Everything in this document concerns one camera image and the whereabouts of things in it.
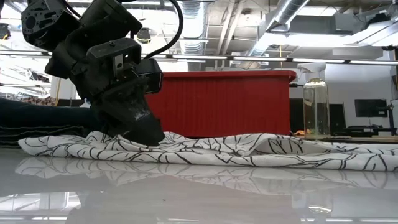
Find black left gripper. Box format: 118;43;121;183
45;30;166;147

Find dark blue denim jeans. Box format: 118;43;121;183
0;98;105;149

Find white patterned garment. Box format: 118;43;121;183
17;130;398;172

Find clear spray bottle white trigger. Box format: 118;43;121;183
297;62;331;141

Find red plastic laundry bin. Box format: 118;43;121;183
144;70;297;139

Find white cylindrical container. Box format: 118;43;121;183
50;76;77;100

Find dark round ceiling lamp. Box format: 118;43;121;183
136;27;152;44

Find floral patterned cloth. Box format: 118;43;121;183
20;95;57;106

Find long ceiling light bar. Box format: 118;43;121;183
0;49;398;66

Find black hanging ceiling fixture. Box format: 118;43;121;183
0;23;12;40

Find dark wide partition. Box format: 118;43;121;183
289;98;346;135

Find light wooden desk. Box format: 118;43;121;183
295;134;398;144

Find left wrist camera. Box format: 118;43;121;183
136;58;164;95

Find ribbed silver ventilation duct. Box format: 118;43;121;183
179;0;207;71

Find smooth silver ventilation duct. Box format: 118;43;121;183
247;0;311;58

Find black wall monitor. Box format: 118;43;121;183
353;98;388;118

